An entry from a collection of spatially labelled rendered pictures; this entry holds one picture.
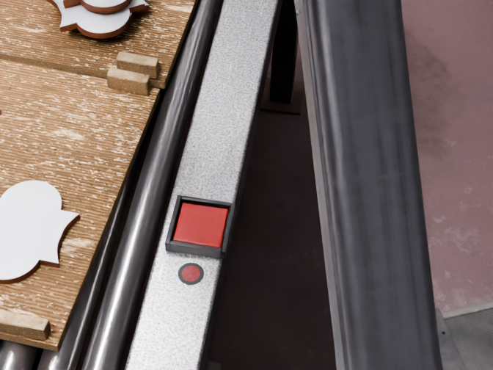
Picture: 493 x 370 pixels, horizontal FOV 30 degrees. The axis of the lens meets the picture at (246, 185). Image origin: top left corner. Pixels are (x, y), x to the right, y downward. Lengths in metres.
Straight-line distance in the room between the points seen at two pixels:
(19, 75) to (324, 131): 0.87
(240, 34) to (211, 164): 0.25
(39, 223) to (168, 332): 0.21
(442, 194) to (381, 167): 1.90
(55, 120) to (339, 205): 0.80
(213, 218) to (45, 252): 0.21
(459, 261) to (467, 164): 0.31
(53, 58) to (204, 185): 0.30
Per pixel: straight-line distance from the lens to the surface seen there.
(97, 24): 1.34
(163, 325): 1.09
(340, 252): 0.51
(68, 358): 1.09
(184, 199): 1.17
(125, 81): 1.27
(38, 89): 1.31
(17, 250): 1.13
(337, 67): 0.51
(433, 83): 2.66
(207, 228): 1.15
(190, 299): 1.11
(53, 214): 1.16
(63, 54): 1.35
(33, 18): 1.42
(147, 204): 1.18
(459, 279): 2.27
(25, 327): 1.06
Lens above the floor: 1.87
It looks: 52 degrees down
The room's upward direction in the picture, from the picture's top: 2 degrees clockwise
